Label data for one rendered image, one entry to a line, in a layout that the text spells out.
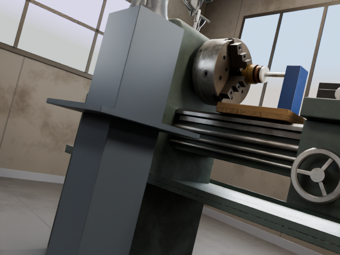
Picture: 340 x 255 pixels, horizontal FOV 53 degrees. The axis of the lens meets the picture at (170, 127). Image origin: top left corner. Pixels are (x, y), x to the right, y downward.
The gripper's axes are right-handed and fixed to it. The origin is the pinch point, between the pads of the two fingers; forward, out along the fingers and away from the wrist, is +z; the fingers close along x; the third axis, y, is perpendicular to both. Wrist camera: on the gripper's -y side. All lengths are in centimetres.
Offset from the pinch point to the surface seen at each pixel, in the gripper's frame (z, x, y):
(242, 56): 19.5, 29.5, -6.4
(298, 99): 35, 56, -12
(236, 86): 32.6, 29.5, -7.1
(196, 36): 12.7, 7.9, 2.5
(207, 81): 33.4, 19.7, 1.3
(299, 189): 68, 75, 17
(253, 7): -127, -123, -226
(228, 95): 37.4, 27.3, -6.0
